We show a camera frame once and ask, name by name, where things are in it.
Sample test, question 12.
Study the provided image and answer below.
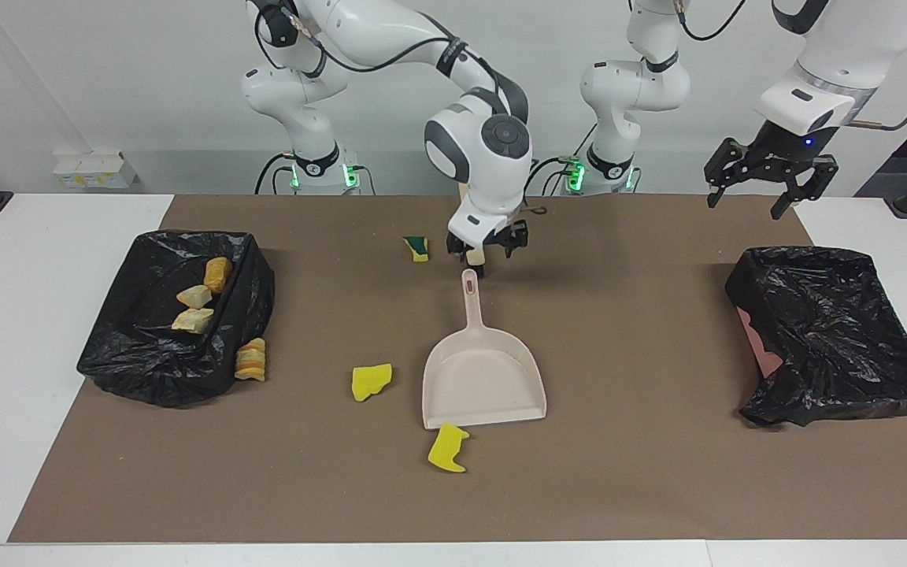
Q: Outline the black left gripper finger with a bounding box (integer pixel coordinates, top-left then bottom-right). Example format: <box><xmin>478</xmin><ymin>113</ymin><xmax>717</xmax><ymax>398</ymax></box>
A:
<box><xmin>704</xmin><ymin>138</ymin><xmax>744</xmax><ymax>208</ymax></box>
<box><xmin>771</xmin><ymin>156</ymin><xmax>839</xmax><ymax>220</ymax></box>

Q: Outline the beige plastic dustpan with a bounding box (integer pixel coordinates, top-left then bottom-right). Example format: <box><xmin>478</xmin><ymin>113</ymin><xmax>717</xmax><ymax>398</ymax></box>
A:
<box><xmin>421</xmin><ymin>269</ymin><xmax>548</xmax><ymax>431</ymax></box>

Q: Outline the notched yellow sponge piece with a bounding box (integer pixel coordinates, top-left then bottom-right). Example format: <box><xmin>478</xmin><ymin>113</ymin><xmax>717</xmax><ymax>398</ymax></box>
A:
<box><xmin>428</xmin><ymin>423</ymin><xmax>471</xmax><ymax>474</ymax></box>

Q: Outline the striped bread piece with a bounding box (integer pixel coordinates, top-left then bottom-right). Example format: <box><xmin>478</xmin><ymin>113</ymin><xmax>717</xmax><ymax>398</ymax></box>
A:
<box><xmin>234</xmin><ymin>338</ymin><xmax>267</xmax><ymax>383</ymax></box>

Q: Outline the brown fried nugget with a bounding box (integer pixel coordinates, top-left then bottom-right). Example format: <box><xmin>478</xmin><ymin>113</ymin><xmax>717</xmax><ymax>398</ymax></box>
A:
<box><xmin>203</xmin><ymin>257</ymin><xmax>233</xmax><ymax>295</ymax></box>

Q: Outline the black bag on pink bin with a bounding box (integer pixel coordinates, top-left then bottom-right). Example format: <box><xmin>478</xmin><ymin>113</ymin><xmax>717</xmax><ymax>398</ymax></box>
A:
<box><xmin>725</xmin><ymin>246</ymin><xmax>907</xmax><ymax>428</ymax></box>

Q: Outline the pink plastic bin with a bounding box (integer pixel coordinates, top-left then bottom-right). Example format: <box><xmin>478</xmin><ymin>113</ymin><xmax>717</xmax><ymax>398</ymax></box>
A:
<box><xmin>737</xmin><ymin>306</ymin><xmax>785</xmax><ymax>379</ymax></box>

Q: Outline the right black trash bag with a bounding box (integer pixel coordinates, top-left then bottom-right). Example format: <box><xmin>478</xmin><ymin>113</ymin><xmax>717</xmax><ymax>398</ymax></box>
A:
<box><xmin>77</xmin><ymin>229</ymin><xmax>276</xmax><ymax>408</ymax></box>

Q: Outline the brown table mat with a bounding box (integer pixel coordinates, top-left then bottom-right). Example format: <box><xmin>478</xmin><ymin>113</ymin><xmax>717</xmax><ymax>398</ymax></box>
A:
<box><xmin>7</xmin><ymin>195</ymin><xmax>907</xmax><ymax>544</ymax></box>

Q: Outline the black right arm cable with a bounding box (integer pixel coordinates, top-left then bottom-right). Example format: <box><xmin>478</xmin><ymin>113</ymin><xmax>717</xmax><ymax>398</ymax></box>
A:
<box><xmin>253</xmin><ymin>0</ymin><xmax>549</xmax><ymax>217</ymax></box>

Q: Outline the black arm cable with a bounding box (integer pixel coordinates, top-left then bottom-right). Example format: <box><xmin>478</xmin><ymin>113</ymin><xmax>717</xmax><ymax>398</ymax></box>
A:
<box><xmin>678</xmin><ymin>0</ymin><xmax>907</xmax><ymax>131</ymax></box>
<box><xmin>253</xmin><ymin>0</ymin><xmax>549</xmax><ymax>217</ymax></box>

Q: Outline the black left base cable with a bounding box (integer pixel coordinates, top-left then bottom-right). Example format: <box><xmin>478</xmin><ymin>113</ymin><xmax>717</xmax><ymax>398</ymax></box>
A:
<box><xmin>520</xmin><ymin>156</ymin><xmax>580</xmax><ymax>196</ymax></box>

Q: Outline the black base cable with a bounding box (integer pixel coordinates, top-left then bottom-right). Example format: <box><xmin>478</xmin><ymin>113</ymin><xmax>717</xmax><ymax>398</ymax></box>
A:
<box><xmin>255</xmin><ymin>152</ymin><xmax>297</xmax><ymax>195</ymax></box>
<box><xmin>520</xmin><ymin>156</ymin><xmax>580</xmax><ymax>196</ymax></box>

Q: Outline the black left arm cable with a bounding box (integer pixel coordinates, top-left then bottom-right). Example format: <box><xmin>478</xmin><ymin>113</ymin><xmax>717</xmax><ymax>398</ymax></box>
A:
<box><xmin>678</xmin><ymin>0</ymin><xmax>907</xmax><ymax>131</ymax></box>

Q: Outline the black right base cable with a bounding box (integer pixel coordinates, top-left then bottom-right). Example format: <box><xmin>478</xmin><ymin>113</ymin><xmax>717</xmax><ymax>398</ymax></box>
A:
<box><xmin>255</xmin><ymin>152</ymin><xmax>297</xmax><ymax>195</ymax></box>

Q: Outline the white wall socket box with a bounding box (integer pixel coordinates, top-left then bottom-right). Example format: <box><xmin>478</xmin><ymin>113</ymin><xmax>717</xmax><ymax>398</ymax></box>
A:
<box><xmin>53</xmin><ymin>151</ymin><xmax>139</xmax><ymax>191</ymax></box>

